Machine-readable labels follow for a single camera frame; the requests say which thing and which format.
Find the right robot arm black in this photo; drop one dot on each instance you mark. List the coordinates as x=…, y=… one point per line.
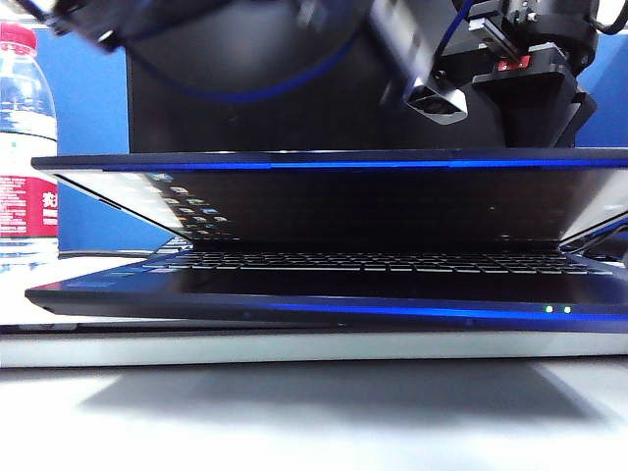
x=574, y=24

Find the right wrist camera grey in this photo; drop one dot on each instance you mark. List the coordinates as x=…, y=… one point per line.
x=427, y=73

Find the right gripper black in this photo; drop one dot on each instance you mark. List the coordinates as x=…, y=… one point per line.
x=530, y=64

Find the black ASUS monitor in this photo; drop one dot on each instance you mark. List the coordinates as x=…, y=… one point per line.
x=245, y=122

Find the water bottle red label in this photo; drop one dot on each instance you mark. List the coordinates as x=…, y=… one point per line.
x=24, y=206

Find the black Hasee laptop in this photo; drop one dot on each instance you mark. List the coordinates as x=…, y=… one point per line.
x=343, y=206

